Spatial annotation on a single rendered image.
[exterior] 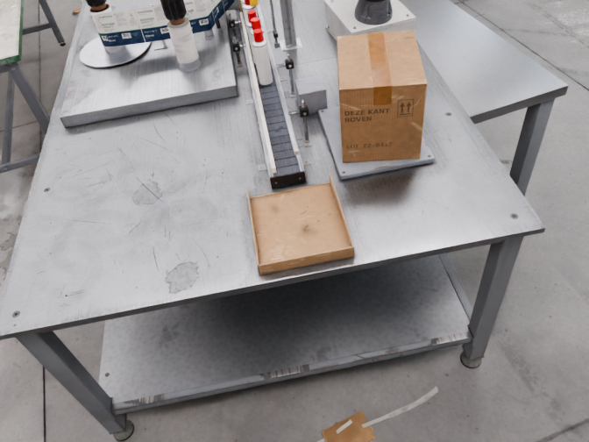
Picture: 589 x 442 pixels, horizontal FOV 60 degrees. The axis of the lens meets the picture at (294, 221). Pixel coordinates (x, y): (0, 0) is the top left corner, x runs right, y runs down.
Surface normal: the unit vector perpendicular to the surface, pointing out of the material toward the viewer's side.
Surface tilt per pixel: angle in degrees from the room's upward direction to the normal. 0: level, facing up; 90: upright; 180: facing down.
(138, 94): 0
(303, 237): 0
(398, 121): 90
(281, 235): 0
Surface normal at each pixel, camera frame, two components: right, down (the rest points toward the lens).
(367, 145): -0.04, 0.73
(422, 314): -0.11, -0.70
